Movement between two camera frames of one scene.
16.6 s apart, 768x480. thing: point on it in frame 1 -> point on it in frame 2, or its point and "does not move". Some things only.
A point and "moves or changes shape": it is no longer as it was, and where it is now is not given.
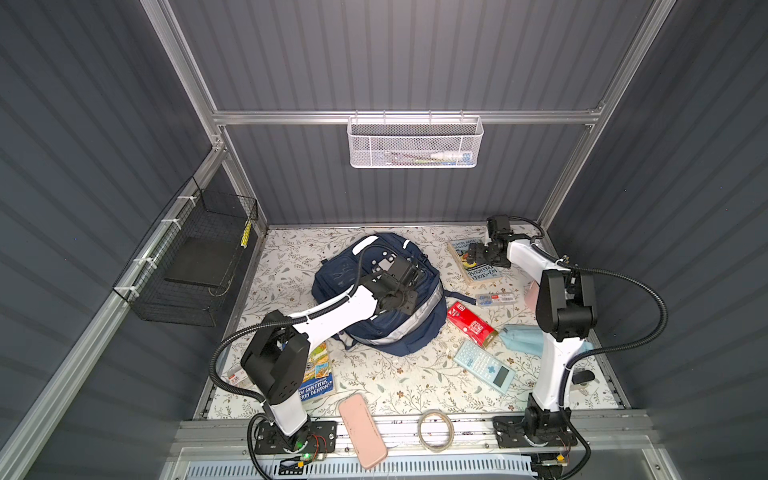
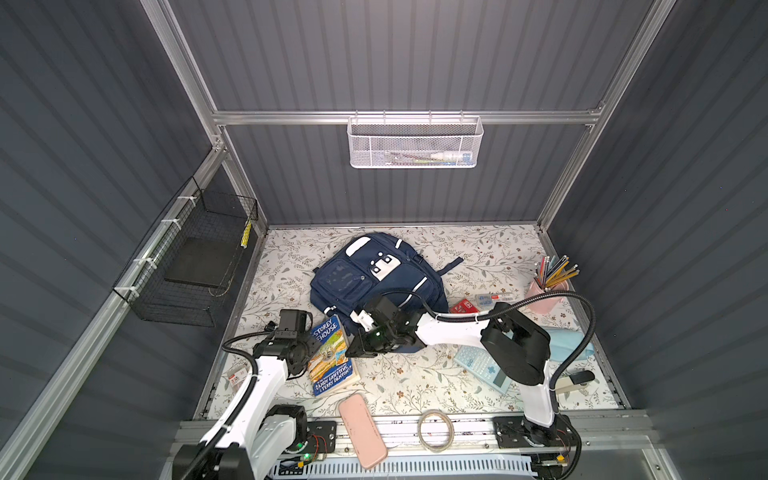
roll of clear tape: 451,432 does not move
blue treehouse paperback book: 319,376 moves or changes shape
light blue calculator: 489,369 does not move
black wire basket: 183,272 does not move
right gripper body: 484,254 -> 374,340
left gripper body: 406,301 -> 306,345
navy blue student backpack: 398,334 does not move
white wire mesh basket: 414,142 does not move
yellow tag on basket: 245,237 does not move
